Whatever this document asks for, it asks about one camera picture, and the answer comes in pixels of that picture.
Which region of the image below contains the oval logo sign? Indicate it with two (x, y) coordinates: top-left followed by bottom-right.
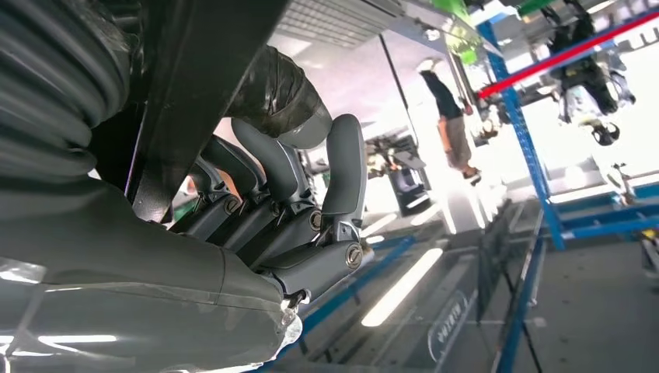
(426, 289), (470, 362)

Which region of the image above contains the grey grid panel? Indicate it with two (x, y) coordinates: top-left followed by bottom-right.
(275, 0), (503, 58)

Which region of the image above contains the dark equipment cabinet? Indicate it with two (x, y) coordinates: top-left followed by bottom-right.
(385, 136), (434, 218)

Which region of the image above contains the red bar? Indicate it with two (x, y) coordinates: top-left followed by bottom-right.
(477, 9), (659, 99)

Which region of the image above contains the humanoid robot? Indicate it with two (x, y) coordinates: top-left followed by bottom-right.
(540, 0), (638, 148)

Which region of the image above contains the blue rack frame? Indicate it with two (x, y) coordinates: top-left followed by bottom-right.
(476, 20), (659, 252)

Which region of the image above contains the green object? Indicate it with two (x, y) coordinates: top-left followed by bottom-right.
(431, 0), (481, 66)

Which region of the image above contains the long ceiling light strip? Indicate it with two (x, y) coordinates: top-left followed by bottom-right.
(360, 246), (445, 329)

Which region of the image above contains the person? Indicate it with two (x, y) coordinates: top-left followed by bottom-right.
(417, 58), (483, 187)

